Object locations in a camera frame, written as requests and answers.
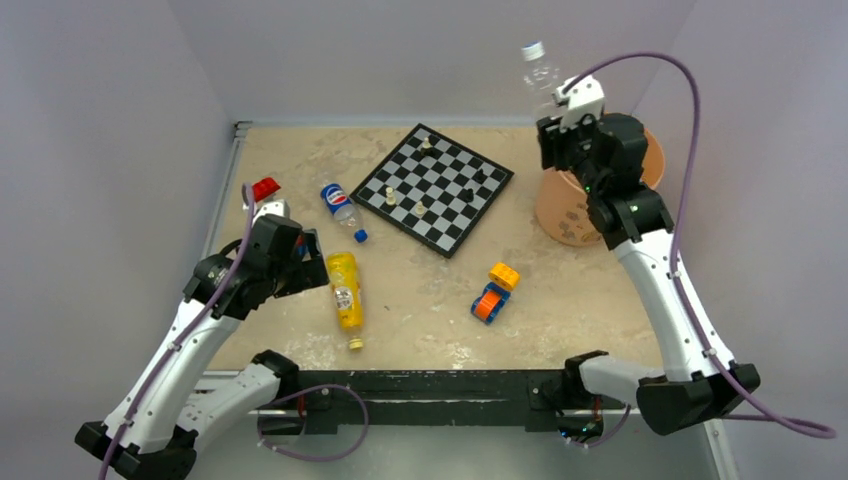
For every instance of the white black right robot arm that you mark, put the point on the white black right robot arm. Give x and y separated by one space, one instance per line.
699 380

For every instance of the red toy block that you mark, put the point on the red toy block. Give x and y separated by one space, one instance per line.
264 188

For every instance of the black white chessboard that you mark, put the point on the black white chessboard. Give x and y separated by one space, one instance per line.
436 182

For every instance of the yellow juice bottle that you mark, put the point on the yellow juice bottle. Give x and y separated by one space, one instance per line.
344 279

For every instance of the aluminium table frame rail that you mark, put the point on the aluminium table frame rail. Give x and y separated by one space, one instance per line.
232 159

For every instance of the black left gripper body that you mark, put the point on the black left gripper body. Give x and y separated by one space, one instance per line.
280 269

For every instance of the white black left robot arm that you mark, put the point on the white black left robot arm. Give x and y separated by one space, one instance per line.
155 432

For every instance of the orange blue toy car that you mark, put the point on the orange blue toy car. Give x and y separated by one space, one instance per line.
487 306

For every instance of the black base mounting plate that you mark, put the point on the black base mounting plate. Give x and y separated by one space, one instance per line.
535 400

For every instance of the white chess piece left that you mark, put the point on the white chess piece left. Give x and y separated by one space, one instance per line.
390 198

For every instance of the clear plastic bottle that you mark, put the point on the clear plastic bottle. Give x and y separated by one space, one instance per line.
541 78

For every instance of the blue pepsi bottle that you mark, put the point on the blue pepsi bottle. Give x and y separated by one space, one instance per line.
343 210

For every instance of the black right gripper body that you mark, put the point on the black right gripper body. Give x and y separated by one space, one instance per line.
570 147

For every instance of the black chess piece right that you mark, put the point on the black chess piece right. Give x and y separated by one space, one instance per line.
478 175

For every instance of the orange plastic bin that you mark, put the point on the orange plastic bin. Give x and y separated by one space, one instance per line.
561 203

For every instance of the yellow toy block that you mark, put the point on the yellow toy block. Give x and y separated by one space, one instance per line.
504 276

